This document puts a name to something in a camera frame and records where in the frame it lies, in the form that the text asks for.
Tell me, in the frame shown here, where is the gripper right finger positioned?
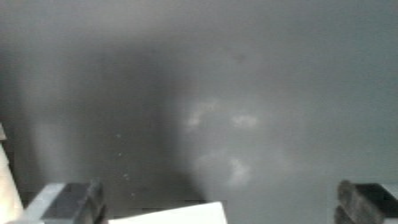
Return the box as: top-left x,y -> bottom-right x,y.
334,180 -> 398,224

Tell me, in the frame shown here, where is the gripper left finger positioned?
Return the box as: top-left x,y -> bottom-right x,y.
22,181 -> 107,224

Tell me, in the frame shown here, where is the white drawer cabinet box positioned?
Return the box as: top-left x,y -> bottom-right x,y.
109,202 -> 228,224

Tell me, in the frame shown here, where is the white drawer tray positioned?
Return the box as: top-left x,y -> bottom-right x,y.
0,0 -> 398,224

